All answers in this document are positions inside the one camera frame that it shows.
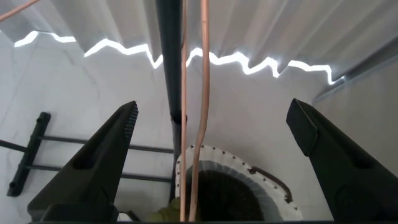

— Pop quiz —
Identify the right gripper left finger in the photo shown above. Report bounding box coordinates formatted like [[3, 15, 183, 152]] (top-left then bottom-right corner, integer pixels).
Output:
[[27, 100, 139, 222]]

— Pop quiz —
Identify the white curtain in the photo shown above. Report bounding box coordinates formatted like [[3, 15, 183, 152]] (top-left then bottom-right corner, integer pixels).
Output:
[[0, 0, 398, 86]]

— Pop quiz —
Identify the white laundry basket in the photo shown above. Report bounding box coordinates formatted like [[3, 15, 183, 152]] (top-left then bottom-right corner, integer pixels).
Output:
[[175, 144, 304, 222]]

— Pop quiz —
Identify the green garment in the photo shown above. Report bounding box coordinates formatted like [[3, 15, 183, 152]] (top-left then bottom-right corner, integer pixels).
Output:
[[144, 197, 200, 222]]

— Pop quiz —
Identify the black clothes rack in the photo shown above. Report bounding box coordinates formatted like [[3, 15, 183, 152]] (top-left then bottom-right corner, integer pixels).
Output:
[[0, 0, 188, 203]]

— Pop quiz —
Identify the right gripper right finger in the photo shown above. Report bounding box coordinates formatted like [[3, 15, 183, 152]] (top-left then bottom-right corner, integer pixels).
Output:
[[285, 98, 398, 222]]

